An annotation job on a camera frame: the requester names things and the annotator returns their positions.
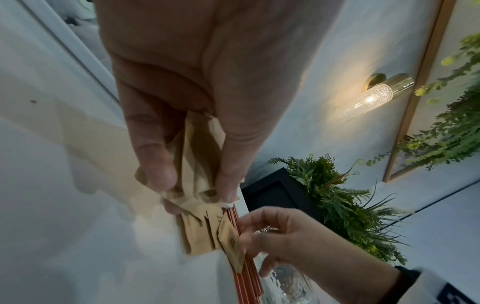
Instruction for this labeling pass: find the person's left hand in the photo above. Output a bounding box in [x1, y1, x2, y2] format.
[95, 0, 346, 203]

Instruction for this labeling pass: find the black furniture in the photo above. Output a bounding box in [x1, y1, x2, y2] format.
[239, 167, 324, 224]

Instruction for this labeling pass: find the brass glass wall lamp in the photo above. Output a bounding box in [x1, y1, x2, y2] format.
[342, 73, 416, 120]

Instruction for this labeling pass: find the clear glass jar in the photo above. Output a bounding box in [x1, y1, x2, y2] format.
[258, 225, 320, 304]

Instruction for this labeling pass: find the wooden wall frame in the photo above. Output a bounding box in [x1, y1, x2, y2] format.
[382, 0, 459, 184]

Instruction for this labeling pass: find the green hanging plant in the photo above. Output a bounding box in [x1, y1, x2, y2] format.
[365, 33, 480, 171]

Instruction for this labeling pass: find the brown sugar packet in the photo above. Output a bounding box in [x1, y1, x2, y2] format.
[134, 111, 245, 214]
[217, 212, 247, 274]

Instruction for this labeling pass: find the small green plant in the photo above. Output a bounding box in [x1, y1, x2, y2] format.
[269, 153, 414, 265]

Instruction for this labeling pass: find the red stirrer sticks bundle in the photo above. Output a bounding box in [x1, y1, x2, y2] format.
[221, 204, 264, 304]

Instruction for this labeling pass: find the person's right hand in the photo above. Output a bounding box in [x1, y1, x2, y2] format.
[237, 206, 402, 304]

